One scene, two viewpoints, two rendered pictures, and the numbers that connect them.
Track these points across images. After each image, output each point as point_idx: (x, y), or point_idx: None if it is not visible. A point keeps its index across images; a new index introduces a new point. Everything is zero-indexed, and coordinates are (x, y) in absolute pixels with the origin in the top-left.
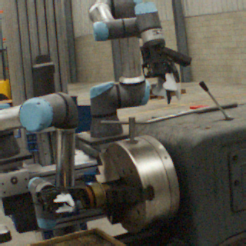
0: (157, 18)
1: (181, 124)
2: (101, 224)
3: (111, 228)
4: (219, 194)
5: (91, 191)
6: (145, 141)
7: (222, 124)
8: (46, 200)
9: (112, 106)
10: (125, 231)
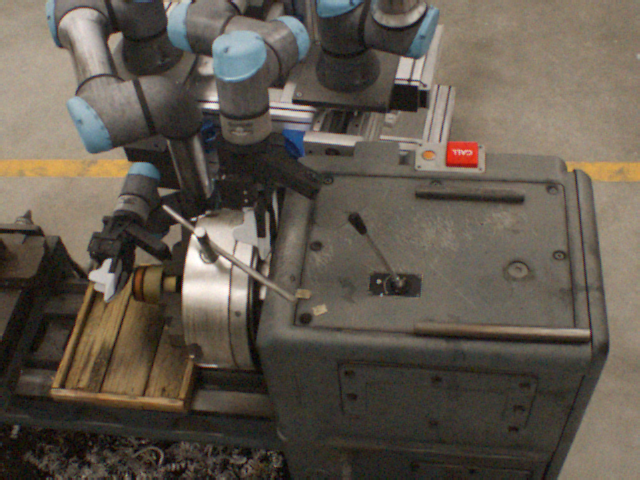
0: (249, 94)
1: (319, 246)
2: (544, 1)
3: (552, 21)
4: (307, 402)
5: (142, 287)
6: (229, 263)
7: (347, 317)
8: (91, 257)
9: (350, 43)
10: (567, 42)
